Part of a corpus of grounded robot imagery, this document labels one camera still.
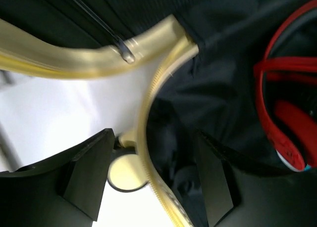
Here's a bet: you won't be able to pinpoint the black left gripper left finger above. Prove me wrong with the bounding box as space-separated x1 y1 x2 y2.
0 129 115 227

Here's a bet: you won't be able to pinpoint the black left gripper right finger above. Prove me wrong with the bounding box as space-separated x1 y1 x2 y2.
195 132 317 227

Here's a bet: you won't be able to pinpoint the yellow hard-shell suitcase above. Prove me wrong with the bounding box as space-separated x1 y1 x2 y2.
0 0 317 227

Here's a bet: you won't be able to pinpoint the red black headphones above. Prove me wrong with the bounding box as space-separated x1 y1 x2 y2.
253 0 317 172

